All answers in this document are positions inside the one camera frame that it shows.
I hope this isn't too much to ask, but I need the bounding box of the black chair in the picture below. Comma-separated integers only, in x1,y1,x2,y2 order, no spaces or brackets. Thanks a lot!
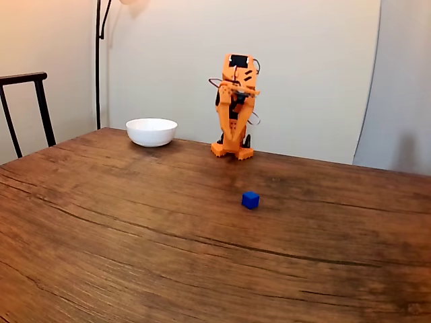
0,71,57,159

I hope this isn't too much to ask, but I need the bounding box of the black floor lamp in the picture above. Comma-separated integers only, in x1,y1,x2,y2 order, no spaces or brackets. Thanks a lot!
95,0,151,131

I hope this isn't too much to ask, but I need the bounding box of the blue cube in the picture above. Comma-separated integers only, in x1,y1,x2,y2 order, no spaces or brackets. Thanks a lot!
241,190,261,210

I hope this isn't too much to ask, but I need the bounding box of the white backdrop board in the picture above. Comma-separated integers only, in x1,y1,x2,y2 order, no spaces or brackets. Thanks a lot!
106,0,383,166

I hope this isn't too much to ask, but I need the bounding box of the white bowl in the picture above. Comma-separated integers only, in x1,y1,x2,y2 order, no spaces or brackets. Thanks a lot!
125,117,178,148

